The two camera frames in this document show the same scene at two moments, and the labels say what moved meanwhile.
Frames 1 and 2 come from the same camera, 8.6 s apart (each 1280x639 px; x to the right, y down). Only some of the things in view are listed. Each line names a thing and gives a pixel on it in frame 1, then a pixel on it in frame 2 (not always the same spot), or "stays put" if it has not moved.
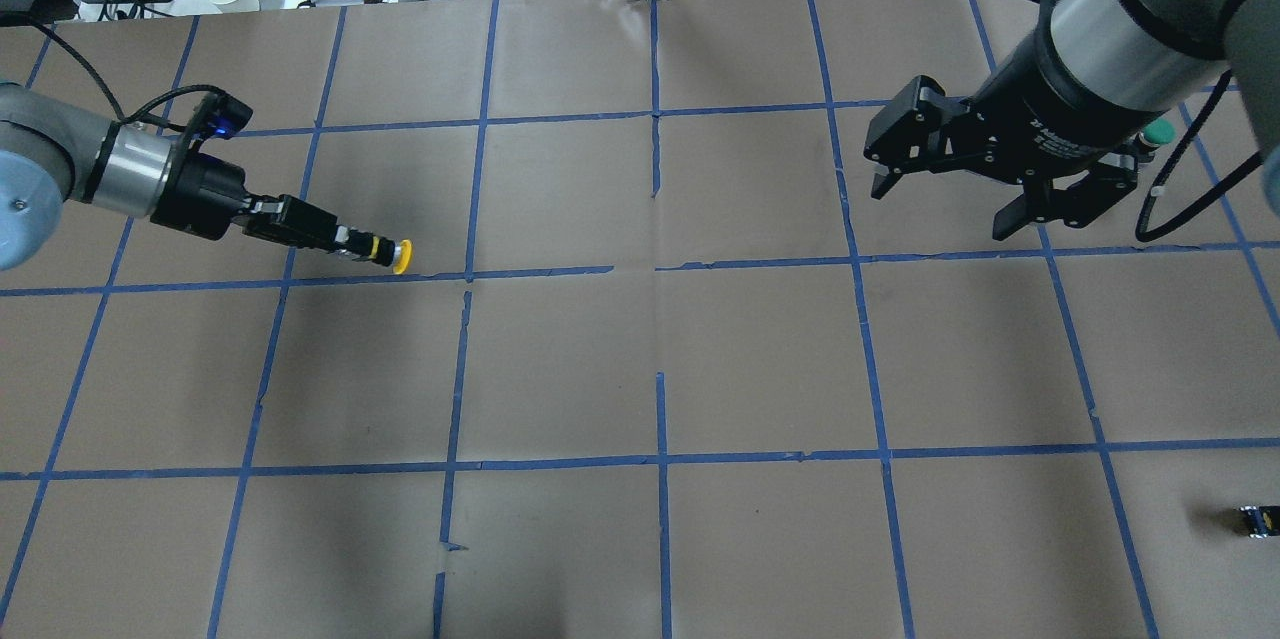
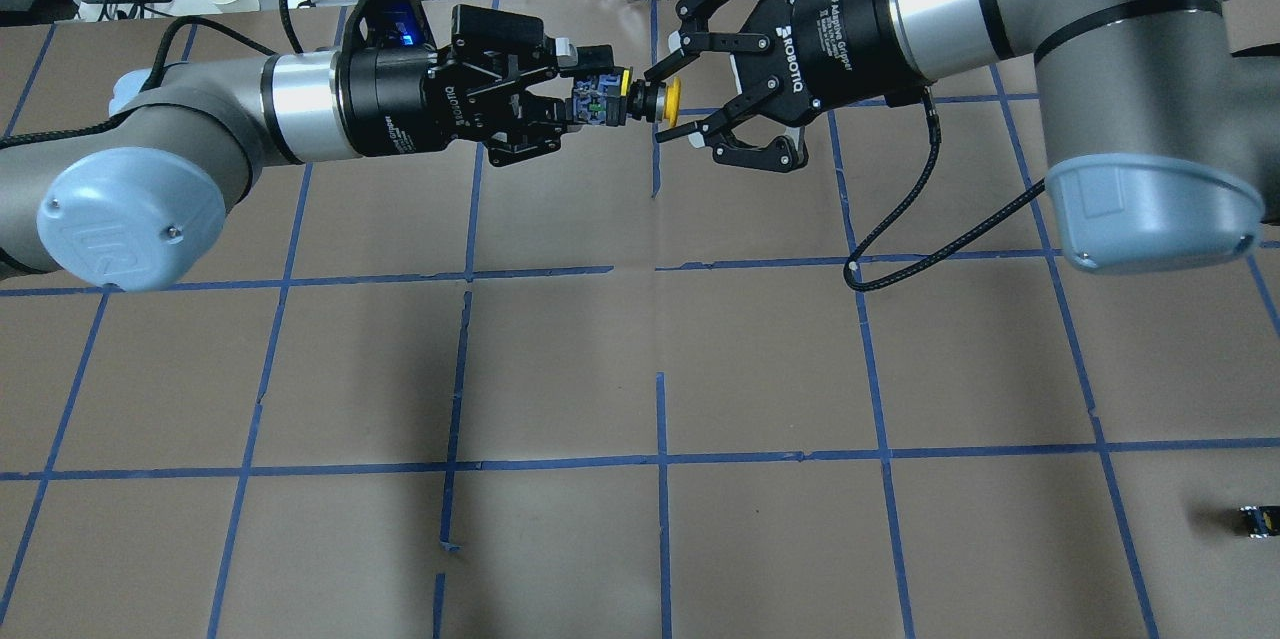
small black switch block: [1263, 520] stays put
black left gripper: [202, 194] to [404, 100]
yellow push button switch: [361, 245] to [607, 99]
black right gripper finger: [920, 129] to [752, 133]
